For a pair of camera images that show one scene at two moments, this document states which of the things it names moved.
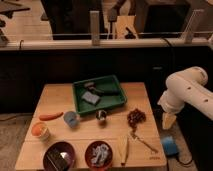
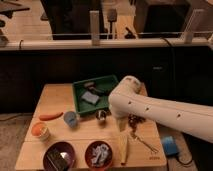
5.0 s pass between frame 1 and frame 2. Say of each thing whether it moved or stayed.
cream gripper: moved
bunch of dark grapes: stayed
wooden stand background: stayed
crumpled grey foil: stayed
